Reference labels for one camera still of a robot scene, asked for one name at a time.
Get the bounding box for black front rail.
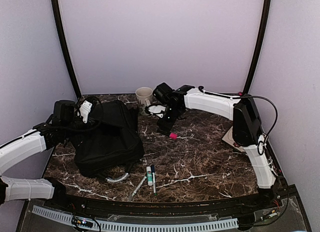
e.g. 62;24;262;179
27;185;298;220

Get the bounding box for white cable duct strip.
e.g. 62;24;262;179
31;205;239;232

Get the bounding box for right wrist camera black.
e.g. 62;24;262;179
152;82;175;104

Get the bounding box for pink cap black marker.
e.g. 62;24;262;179
169;133;178;140

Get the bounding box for black frame post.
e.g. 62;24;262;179
242;0;271;94
51;0;82;99

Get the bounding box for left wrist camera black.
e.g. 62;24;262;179
53;100;76;126

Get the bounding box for black student backpack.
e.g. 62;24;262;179
70;100;145;184

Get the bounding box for white clear pen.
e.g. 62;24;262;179
128;175;147;202

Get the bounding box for floral square plate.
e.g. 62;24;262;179
221;126;247;155

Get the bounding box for cream ceramic mug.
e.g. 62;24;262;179
135;87;153;116

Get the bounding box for white glue stick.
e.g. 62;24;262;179
146;166;153;186

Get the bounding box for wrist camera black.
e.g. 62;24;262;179
152;82;175;104
53;100;76;126

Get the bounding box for right black frame post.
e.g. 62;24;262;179
242;0;271;94

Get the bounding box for left black frame post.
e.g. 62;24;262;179
51;0;82;99

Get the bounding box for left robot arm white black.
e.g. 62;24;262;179
0;114;102;210

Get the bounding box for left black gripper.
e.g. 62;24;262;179
62;116;98;139

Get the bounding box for blue cap white marker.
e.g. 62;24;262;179
151;164;157;196

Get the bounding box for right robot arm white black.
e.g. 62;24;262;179
144;82;277;209

